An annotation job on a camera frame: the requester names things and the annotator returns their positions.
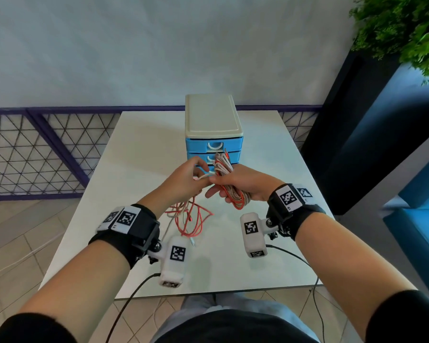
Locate black left camera cable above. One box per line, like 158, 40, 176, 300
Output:
105, 273, 161, 343

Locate red white braided cable bundle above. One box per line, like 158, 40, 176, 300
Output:
214, 151, 252, 210

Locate tall black planter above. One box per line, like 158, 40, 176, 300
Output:
300, 50, 429, 215

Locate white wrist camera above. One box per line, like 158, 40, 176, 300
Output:
147, 236, 189, 288
240, 212, 280, 258

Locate white floor cable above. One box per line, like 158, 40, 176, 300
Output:
0, 230, 66, 279

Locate black shirt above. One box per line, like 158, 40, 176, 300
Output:
0, 290, 429, 343

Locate person's right forearm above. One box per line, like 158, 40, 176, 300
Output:
295, 212, 417, 340

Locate purple railing with wire mesh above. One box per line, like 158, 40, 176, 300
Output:
0, 105, 322, 202

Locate person's left hand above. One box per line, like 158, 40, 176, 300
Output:
138, 156, 211, 220

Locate green leafy plant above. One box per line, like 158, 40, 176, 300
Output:
350, 0, 429, 85

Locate black camera cable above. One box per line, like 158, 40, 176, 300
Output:
105, 273, 161, 343
266, 244, 326, 343

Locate black right camera cable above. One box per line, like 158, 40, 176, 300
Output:
266, 244, 326, 343

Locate blue drawer cabinet beige top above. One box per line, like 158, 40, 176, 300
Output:
185, 94, 244, 173

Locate black left wrist strap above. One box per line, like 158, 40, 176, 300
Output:
89, 203, 161, 270

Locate grey blue trousers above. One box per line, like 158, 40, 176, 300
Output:
150, 292, 321, 343

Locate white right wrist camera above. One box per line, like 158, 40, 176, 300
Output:
240, 212, 280, 258

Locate blue drawer white handle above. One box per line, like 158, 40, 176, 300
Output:
187, 151, 241, 165
186, 136, 244, 153

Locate black right wrist strap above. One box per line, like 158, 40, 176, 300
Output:
266, 184, 327, 241

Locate person's left forearm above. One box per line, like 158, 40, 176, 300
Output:
20, 239, 130, 343

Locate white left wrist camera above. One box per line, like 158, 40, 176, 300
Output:
147, 236, 189, 288

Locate person's right hand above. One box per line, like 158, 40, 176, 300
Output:
204, 164, 286, 205

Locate blue sofa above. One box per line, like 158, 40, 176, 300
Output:
383, 148, 429, 306

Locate black wrist strap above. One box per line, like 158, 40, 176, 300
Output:
266, 184, 327, 241
89, 203, 161, 270

